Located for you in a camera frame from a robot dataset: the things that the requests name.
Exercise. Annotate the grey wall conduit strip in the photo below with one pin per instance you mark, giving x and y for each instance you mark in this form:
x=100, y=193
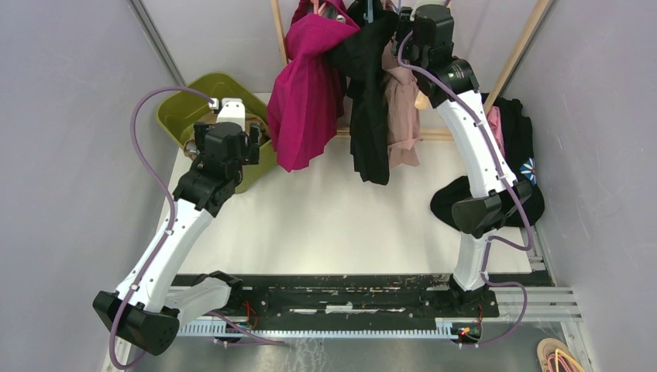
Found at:
x=156, y=40

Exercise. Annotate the beige wooden hanger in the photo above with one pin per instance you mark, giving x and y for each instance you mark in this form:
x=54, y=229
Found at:
x=422, y=101

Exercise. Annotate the grey toothed cable rail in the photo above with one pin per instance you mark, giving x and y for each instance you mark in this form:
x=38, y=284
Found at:
x=213, y=327

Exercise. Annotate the magenta skirt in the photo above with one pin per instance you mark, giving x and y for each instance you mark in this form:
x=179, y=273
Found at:
x=307, y=98

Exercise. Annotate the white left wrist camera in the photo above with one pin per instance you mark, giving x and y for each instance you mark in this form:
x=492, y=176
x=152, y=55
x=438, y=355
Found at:
x=230, y=110

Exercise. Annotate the black garment pile with flower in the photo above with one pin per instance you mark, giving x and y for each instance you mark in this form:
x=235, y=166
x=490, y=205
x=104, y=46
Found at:
x=519, y=155

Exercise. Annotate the grey-blue plastic hanger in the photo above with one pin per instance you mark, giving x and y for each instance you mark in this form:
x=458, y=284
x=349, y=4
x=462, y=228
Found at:
x=368, y=14

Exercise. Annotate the pink hanger hook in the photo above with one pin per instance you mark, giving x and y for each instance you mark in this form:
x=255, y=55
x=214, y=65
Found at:
x=318, y=7

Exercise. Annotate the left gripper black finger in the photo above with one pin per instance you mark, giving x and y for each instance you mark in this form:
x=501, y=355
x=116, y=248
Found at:
x=254, y=144
x=199, y=138

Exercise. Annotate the pink cloth on pile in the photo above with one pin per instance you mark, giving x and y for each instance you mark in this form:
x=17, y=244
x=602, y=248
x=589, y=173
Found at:
x=495, y=124

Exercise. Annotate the hangers bundle in corner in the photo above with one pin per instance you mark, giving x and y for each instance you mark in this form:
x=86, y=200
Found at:
x=553, y=355

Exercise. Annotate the light blue hanger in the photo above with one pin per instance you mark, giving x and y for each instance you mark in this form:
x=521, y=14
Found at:
x=393, y=5

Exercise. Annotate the brown skirt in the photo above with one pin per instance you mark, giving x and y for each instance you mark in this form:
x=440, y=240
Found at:
x=190, y=148

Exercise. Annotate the light pink dress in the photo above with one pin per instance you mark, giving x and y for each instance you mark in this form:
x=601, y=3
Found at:
x=403, y=120

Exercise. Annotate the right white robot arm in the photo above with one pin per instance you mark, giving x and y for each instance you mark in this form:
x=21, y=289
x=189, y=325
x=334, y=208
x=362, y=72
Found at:
x=424, y=45

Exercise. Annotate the wooden clothes rack frame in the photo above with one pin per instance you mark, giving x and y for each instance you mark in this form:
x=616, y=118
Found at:
x=537, y=14

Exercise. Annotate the olive green plastic basket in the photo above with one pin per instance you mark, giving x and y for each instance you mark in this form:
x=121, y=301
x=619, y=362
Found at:
x=178, y=113

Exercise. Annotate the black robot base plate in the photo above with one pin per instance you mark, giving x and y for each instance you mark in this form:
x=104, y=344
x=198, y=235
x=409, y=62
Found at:
x=354, y=302

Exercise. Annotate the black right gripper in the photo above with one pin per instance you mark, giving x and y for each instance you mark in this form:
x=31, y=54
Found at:
x=407, y=22

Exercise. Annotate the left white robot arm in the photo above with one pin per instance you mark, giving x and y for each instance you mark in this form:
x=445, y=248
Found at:
x=143, y=310

